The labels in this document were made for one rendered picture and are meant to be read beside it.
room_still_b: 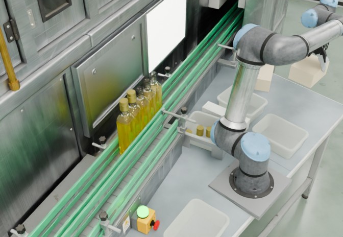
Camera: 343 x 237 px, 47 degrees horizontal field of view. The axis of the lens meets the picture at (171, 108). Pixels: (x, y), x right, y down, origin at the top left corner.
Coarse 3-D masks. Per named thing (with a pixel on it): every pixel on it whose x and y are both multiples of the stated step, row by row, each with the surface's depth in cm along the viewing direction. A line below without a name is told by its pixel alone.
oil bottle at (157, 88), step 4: (152, 84) 169; (156, 84) 169; (160, 84) 171; (152, 88) 169; (156, 88) 169; (160, 88) 172; (156, 92) 169; (160, 92) 173; (156, 96) 170; (160, 96) 174; (156, 100) 172; (160, 100) 176; (156, 104) 173; (160, 104) 177; (156, 108) 175
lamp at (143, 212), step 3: (141, 207) 149; (144, 207) 149; (147, 207) 150; (138, 210) 149; (141, 210) 148; (144, 210) 148; (147, 210) 149; (138, 213) 148; (141, 213) 148; (144, 213) 148; (147, 213) 149; (138, 216) 149; (141, 216) 148; (144, 216) 148; (147, 216) 149
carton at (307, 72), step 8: (312, 56) 198; (296, 64) 192; (304, 64) 192; (312, 64) 192; (328, 64) 195; (296, 72) 191; (304, 72) 188; (312, 72) 187; (320, 72) 190; (296, 80) 194; (304, 80) 190; (312, 80) 187
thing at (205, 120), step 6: (192, 114) 192; (198, 114) 195; (204, 114) 193; (210, 114) 192; (198, 120) 196; (204, 120) 195; (210, 120) 193; (192, 126) 195; (204, 126) 196; (186, 132) 183; (192, 132) 193; (204, 132) 193; (198, 138) 181; (204, 138) 180; (210, 138) 190
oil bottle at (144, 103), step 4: (136, 96) 163; (144, 96) 163; (136, 100) 161; (140, 100) 161; (144, 100) 162; (148, 100) 163; (140, 104) 161; (144, 104) 161; (148, 104) 164; (144, 108) 162; (148, 108) 166; (144, 112) 163; (148, 112) 167; (144, 116) 165; (148, 116) 168; (144, 120) 166; (148, 120) 169; (144, 124) 167
